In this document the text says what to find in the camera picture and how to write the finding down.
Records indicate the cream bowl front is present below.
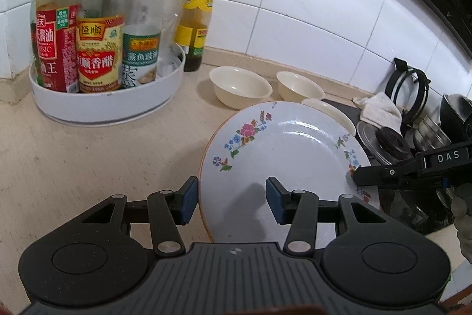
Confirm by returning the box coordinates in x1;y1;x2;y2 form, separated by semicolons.
301;98;357;137

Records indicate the red label soy sauce bottle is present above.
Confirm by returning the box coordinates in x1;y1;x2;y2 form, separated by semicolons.
35;0;80;94

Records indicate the cream bowl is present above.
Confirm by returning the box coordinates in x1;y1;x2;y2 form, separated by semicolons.
209;66;273;110
276;71;326;102
301;98;357;137

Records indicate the black gas stove top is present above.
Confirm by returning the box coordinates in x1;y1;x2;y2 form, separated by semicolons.
326;100;457;235

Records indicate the clear plastic bag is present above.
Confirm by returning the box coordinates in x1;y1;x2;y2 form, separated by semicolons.
157;0;185;78

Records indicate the green label fish soy bottle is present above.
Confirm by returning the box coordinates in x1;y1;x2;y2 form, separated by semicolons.
122;0;164;89

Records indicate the stove burner with cap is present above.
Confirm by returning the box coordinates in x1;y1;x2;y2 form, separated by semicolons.
356;121;413;166

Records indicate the gloved right hand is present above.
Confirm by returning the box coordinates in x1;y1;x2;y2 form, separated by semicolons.
451;189;472;263

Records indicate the white cloth on stove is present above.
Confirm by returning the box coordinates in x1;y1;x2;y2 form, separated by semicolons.
352;92;402;133

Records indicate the yellow label vinegar bottle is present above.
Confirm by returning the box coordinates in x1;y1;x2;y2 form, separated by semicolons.
76;0;126;94

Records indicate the large floral plate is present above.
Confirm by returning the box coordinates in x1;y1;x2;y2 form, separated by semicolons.
199;102;380;244

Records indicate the green yellow sauce bottle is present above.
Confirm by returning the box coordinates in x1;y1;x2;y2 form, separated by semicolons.
174;0;214;72

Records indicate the cream bowl back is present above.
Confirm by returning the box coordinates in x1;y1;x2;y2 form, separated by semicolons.
276;71;326;102

